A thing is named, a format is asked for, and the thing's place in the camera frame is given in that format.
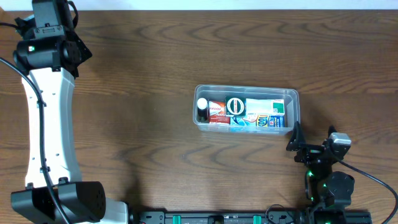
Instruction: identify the blue Kool Fever box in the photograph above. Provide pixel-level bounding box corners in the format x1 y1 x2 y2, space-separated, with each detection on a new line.
230 113 285 128

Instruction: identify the white Panadol box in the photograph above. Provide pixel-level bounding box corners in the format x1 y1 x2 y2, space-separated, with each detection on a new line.
246 98 285 116

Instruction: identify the clear plastic container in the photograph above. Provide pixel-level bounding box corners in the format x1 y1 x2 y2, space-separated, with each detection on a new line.
193 85 300 135

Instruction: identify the red Panadol box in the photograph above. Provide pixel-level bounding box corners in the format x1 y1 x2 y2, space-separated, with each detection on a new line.
208 101 230 124

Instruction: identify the black bottle white cap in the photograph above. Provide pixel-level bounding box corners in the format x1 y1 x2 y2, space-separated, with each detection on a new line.
197 98 208 123

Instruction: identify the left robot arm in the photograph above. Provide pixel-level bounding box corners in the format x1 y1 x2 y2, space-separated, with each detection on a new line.
11 0 129 223

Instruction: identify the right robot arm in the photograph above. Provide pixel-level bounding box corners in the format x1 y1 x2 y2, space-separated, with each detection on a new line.
286 121 354 223

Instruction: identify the left black cable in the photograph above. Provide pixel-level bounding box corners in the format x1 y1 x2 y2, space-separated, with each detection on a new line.
0 0 78 224

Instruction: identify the black cable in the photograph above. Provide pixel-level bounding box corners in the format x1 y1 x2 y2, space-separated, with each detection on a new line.
0 0 78 224
329 146 398 224

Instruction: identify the right black cable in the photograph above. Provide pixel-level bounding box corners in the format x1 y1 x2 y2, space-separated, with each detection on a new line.
329 146 398 224

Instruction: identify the black mounting rail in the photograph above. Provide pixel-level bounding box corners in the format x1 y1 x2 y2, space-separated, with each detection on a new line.
128 209 373 224

